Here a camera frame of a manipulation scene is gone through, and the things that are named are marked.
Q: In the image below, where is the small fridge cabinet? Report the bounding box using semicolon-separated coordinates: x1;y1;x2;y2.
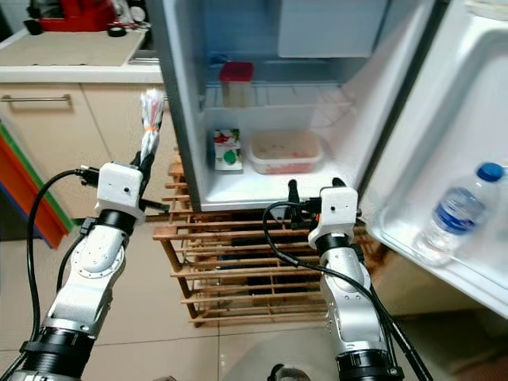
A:
147;0;450;214

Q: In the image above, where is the clear plastic food tub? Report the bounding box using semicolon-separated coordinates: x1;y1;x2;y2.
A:
246;129;325;176

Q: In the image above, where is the white green drink carton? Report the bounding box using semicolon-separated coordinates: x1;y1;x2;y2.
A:
212;128;244;172

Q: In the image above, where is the wooden slatted rack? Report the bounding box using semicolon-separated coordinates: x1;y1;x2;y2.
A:
152;155;387;329

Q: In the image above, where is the green flat board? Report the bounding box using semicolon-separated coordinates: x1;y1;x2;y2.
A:
0;121;70;227

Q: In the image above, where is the red lidded clear jar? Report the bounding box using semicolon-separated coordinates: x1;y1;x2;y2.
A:
218;60;254;109

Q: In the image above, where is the orange flat board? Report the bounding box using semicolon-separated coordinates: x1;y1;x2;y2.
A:
0;135;69;249

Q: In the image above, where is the clear water bottle blue label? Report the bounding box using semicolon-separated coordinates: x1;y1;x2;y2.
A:
413;162;506;267

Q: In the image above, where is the beige counter mat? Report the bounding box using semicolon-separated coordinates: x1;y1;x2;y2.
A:
0;30;146;69

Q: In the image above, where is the white freezer compartment flap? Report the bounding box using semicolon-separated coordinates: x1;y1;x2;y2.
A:
277;0;391;59

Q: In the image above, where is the red kitchen appliance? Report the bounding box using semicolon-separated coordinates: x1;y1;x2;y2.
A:
25;0;125;33

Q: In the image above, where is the grey robot torso part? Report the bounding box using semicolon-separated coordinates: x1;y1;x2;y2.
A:
265;363;312;381

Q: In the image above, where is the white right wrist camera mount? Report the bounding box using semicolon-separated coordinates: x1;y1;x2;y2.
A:
309;187;360;249

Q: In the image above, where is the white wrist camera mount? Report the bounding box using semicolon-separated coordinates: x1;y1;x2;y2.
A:
309;187;360;249
97;162;146;224

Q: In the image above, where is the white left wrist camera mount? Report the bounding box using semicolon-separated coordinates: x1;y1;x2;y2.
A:
97;162;146;224

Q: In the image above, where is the white wire fridge shelf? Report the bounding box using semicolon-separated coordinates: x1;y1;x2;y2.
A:
201;82;344;112

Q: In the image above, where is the steel cabinet bar handle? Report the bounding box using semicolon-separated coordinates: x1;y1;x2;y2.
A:
2;94;73;106

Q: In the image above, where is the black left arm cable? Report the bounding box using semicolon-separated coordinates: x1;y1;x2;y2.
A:
26;167;106;352

